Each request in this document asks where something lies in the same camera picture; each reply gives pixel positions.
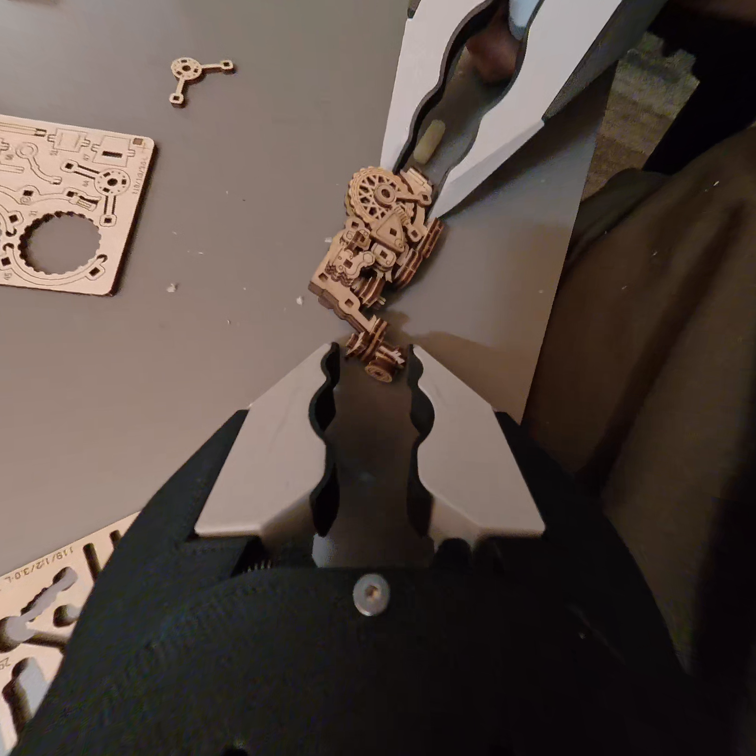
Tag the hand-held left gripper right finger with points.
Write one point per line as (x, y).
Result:
(478, 472)

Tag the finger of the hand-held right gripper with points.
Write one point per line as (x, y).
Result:
(543, 59)
(422, 59)

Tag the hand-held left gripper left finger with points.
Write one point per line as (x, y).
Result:
(266, 472)

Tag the wooden model vehicle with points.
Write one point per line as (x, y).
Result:
(378, 236)

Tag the grey desk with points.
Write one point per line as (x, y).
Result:
(236, 384)

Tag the person's right hand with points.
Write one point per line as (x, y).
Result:
(493, 47)

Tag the small pale wax piece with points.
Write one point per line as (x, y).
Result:
(428, 142)

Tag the emptied wooden puzzle sheet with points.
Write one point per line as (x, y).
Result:
(65, 555)

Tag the small three-armed wooden part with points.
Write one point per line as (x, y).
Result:
(186, 69)

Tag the wooden puzzle sheet gear holes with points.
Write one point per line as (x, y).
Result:
(133, 236)

